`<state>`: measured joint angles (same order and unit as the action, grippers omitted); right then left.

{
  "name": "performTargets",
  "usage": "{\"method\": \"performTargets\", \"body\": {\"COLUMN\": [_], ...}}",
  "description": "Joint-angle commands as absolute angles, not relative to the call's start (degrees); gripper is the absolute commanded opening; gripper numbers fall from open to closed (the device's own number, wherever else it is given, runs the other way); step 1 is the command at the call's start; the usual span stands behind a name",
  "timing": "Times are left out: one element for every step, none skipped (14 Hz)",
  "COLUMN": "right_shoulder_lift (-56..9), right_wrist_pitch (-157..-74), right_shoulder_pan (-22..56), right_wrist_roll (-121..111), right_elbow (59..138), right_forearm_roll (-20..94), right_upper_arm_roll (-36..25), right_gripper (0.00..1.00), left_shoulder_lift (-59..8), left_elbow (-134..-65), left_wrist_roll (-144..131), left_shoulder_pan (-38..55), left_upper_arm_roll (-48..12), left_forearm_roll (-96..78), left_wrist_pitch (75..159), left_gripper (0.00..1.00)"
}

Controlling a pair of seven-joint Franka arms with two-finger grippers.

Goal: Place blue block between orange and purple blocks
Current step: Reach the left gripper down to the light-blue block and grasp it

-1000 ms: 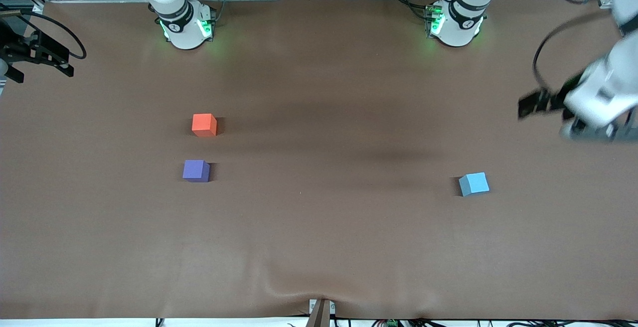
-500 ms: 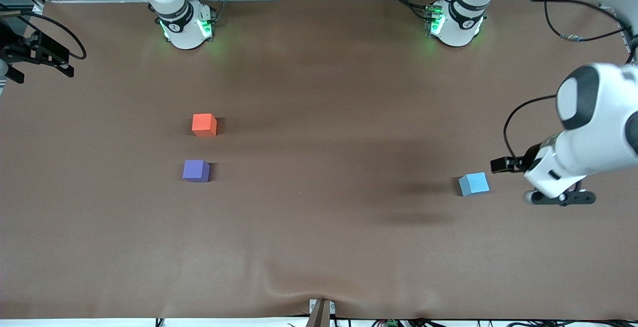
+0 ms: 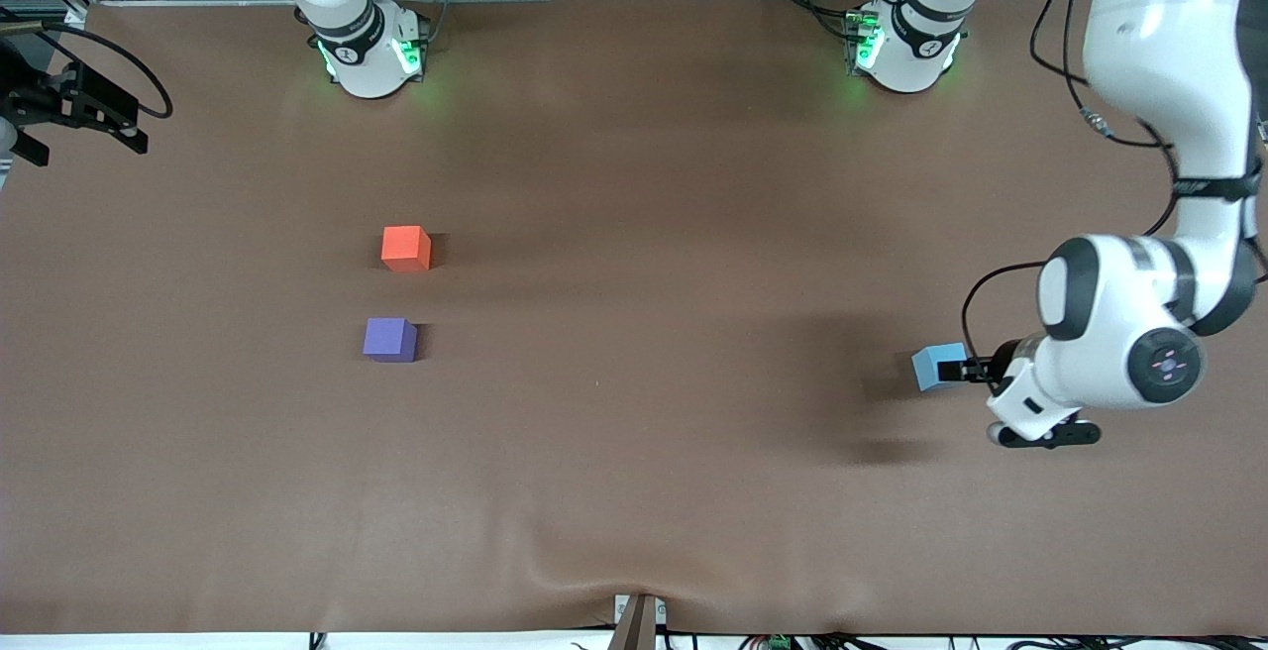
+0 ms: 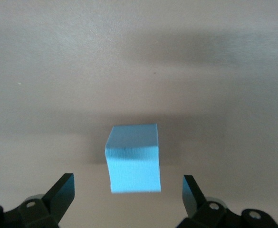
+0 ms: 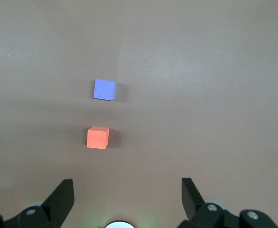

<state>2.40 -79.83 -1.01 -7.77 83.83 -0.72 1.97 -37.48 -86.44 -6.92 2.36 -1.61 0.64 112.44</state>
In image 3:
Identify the blue foam block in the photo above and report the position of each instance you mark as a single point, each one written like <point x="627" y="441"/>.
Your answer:
<point x="926" y="368"/>

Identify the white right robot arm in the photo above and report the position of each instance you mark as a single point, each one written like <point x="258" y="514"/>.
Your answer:
<point x="362" y="70"/>

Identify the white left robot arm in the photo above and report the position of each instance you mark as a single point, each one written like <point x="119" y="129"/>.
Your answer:
<point x="1159" y="36"/>

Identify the orange foam block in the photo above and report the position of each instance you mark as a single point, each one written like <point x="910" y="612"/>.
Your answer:
<point x="404" y="246"/>

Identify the purple foam block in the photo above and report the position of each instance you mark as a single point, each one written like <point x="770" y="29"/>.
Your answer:
<point x="386" y="338"/>

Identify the green terminal connector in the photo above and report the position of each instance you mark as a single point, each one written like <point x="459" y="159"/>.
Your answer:
<point x="778" y="643"/>

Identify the large table cover cloth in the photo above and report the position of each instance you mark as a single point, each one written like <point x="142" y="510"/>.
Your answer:
<point x="634" y="482"/>

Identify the brown wooden piece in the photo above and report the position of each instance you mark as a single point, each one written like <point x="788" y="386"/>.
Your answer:
<point x="636" y="630"/>

